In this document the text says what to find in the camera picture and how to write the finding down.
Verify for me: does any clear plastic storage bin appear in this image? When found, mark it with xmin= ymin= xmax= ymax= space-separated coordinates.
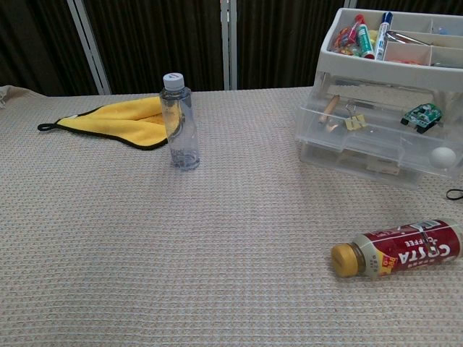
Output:
xmin=294 ymin=72 xmax=463 ymax=180

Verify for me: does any white plastic drawer organizer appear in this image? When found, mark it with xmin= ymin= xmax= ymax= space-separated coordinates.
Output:
xmin=313 ymin=7 xmax=463 ymax=187

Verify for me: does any beige woven tablecloth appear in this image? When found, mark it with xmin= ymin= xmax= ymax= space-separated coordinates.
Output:
xmin=0 ymin=85 xmax=463 ymax=347

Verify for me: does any clear plastic water bottle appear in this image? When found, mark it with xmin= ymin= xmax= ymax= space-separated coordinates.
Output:
xmin=159 ymin=72 xmax=201 ymax=171

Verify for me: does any yellow microfiber cloth black trim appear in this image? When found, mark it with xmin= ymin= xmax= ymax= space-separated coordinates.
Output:
xmin=37 ymin=95 xmax=171 ymax=152

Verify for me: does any yellow binder clip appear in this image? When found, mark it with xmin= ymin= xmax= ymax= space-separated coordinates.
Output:
xmin=343 ymin=103 xmax=368 ymax=132

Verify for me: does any colourful red candy packet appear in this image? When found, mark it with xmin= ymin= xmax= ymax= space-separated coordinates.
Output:
xmin=332 ymin=25 xmax=360 ymax=56

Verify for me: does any green marker red cap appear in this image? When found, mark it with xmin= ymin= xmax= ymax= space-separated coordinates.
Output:
xmin=354 ymin=14 xmax=375 ymax=59

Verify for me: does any red Costa coffee bottle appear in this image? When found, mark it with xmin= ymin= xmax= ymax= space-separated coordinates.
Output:
xmin=331 ymin=218 xmax=463 ymax=278

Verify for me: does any green circuit board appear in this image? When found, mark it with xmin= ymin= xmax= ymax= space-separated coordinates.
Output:
xmin=400 ymin=103 xmax=444 ymax=134

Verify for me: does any white marker blue cap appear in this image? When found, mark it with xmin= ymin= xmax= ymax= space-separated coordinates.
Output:
xmin=375 ymin=11 xmax=394 ymax=61

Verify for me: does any black folding screen white frame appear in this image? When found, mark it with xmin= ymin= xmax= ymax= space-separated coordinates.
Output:
xmin=0 ymin=0 xmax=463 ymax=97

